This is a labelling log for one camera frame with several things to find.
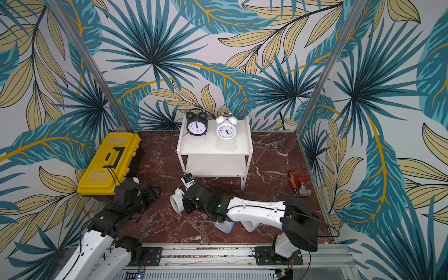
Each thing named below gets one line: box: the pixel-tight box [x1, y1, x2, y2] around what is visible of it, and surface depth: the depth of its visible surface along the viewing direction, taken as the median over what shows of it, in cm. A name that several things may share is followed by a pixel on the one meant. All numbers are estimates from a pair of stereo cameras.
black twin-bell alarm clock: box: [185, 107, 209, 137], surface depth 70 cm
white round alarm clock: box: [169, 187, 185, 214], surface depth 78 cm
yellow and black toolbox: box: [77, 131, 144, 201], surface depth 85 cm
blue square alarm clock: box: [213, 220, 235, 234], surface depth 81 cm
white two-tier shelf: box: [176, 115, 254, 191], surface depth 73 cm
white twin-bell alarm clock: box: [215, 112, 238, 140], surface depth 69 cm
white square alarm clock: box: [239, 220, 260, 233], surface depth 80 cm
